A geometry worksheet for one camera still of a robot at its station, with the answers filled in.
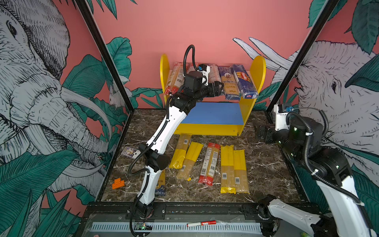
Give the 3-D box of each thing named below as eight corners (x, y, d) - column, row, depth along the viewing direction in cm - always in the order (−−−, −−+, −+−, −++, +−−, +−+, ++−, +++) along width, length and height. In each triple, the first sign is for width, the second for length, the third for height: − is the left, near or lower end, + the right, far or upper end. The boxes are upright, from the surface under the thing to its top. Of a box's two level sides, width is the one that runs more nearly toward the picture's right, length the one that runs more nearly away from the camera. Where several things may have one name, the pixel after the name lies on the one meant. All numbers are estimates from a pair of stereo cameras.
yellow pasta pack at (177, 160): (169, 167, 91) (168, 165, 89) (180, 134, 107) (180, 132, 105) (181, 170, 90) (181, 168, 88) (191, 137, 106) (191, 134, 104)
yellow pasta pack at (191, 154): (175, 176, 88) (175, 174, 85) (190, 142, 103) (190, 140, 100) (189, 182, 86) (189, 180, 83) (203, 146, 101) (203, 144, 98)
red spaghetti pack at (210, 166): (198, 182, 86) (198, 180, 83) (206, 143, 102) (206, 141, 100) (217, 187, 84) (218, 185, 81) (222, 147, 101) (222, 144, 98)
